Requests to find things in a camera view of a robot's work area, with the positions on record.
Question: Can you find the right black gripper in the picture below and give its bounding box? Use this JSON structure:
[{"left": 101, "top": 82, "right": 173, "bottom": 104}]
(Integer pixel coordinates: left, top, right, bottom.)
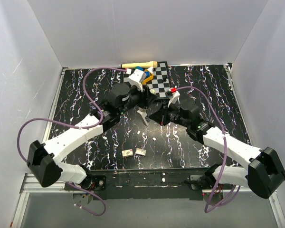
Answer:
[{"left": 149, "top": 100, "right": 190, "bottom": 128}]

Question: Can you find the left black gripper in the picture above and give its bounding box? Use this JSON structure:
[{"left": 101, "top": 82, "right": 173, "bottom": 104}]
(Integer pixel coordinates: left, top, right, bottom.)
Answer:
[{"left": 118, "top": 83, "right": 157, "bottom": 116}]

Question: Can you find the grey beige stapler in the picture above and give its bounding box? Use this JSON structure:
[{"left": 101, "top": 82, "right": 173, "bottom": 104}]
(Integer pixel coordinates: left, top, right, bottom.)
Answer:
[{"left": 137, "top": 107, "right": 149, "bottom": 126}]

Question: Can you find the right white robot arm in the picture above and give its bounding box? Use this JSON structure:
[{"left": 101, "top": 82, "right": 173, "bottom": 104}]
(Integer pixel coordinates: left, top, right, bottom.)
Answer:
[{"left": 149, "top": 102, "right": 285, "bottom": 199}]

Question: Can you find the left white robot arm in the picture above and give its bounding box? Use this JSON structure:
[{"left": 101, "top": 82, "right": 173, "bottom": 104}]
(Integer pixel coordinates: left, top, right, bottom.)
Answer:
[{"left": 27, "top": 83, "right": 157, "bottom": 190}]

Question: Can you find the black white checkerboard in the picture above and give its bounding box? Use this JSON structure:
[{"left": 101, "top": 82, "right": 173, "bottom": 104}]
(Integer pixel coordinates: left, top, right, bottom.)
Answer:
[{"left": 123, "top": 62, "right": 171, "bottom": 97}]

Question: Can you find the cream toy microphone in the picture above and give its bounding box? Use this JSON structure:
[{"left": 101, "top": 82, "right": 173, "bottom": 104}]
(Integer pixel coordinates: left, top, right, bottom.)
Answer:
[{"left": 121, "top": 61, "right": 158, "bottom": 68}]

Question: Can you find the right staple box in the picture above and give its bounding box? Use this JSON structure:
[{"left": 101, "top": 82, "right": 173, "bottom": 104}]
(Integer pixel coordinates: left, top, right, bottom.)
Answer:
[{"left": 135, "top": 148, "right": 146, "bottom": 156}]

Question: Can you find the staple box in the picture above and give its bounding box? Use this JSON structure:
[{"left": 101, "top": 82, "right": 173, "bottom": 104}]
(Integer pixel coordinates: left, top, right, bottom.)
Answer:
[
  {"left": 135, "top": 148, "right": 146, "bottom": 156},
  {"left": 122, "top": 149, "right": 133, "bottom": 158}
]

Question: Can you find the left staple box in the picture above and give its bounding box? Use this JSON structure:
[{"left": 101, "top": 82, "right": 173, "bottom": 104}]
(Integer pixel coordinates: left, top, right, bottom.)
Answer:
[{"left": 122, "top": 149, "right": 133, "bottom": 158}]

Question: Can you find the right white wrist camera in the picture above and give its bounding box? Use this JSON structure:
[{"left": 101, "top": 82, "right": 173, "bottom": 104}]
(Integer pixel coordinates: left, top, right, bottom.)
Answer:
[{"left": 166, "top": 87, "right": 180, "bottom": 107}]

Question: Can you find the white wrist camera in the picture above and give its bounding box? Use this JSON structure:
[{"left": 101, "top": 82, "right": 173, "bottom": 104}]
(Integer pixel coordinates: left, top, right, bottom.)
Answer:
[
  {"left": 166, "top": 87, "right": 180, "bottom": 107},
  {"left": 128, "top": 69, "right": 146, "bottom": 92}
]

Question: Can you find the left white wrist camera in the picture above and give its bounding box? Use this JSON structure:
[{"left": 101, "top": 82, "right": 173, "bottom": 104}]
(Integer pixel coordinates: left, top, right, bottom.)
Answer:
[{"left": 128, "top": 69, "right": 146, "bottom": 92}]

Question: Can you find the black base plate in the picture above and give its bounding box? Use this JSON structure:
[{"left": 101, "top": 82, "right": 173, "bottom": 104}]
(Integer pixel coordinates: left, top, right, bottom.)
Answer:
[{"left": 64, "top": 166, "right": 225, "bottom": 201}]

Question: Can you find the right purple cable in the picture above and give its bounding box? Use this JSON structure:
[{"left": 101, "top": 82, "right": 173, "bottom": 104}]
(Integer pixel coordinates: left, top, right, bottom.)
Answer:
[{"left": 175, "top": 86, "right": 240, "bottom": 213}]

